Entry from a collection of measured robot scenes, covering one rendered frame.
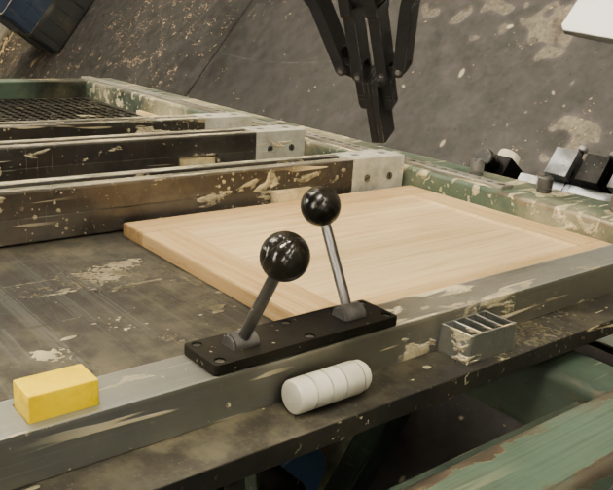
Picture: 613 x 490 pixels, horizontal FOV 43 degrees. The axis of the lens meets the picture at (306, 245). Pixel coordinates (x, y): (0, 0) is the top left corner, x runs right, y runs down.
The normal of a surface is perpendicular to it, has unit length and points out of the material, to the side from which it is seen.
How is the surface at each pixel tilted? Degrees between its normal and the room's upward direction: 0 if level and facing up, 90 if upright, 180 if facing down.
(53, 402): 90
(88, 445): 90
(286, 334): 55
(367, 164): 90
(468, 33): 0
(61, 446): 90
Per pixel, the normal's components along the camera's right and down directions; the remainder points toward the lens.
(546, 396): -0.77, 0.14
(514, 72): -0.59, -0.44
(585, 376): 0.07, -0.95
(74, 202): 0.63, 0.27
